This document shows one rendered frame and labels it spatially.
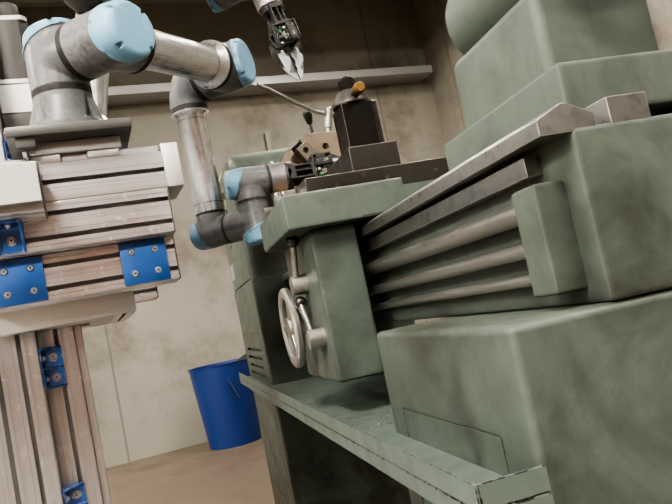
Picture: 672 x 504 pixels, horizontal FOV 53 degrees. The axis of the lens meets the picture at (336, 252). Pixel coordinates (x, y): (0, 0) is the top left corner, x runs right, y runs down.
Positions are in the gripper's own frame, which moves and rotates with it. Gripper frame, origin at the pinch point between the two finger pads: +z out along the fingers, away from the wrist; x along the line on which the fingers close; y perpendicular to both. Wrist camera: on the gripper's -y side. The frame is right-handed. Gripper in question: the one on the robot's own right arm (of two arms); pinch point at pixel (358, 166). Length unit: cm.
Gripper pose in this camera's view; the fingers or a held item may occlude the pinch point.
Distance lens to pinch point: 180.4
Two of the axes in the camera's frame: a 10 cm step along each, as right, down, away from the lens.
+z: 9.5, -1.8, 2.5
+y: 2.3, -1.3, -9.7
